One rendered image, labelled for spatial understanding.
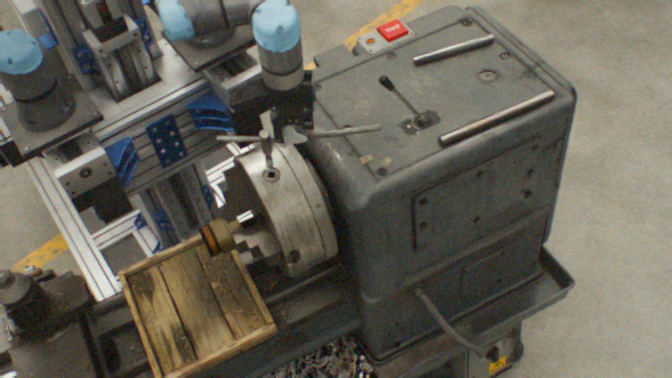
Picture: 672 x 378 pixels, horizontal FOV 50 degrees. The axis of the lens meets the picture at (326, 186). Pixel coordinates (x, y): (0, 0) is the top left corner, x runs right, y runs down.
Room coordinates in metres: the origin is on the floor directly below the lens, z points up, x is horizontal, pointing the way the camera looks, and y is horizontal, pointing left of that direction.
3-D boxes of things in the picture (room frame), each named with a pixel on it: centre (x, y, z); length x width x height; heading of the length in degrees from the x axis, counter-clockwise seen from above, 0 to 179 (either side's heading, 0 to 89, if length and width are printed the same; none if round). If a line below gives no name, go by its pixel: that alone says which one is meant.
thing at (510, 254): (1.23, -0.25, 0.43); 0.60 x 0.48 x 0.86; 109
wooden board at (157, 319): (1.00, 0.38, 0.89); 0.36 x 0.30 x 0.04; 19
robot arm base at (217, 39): (1.71, 0.25, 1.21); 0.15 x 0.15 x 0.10
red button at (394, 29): (1.45, -0.23, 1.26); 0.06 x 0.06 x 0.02; 19
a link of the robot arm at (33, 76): (1.50, 0.70, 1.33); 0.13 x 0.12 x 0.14; 48
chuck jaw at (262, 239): (0.98, 0.16, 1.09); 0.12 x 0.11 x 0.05; 19
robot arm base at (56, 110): (1.49, 0.69, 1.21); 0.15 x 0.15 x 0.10
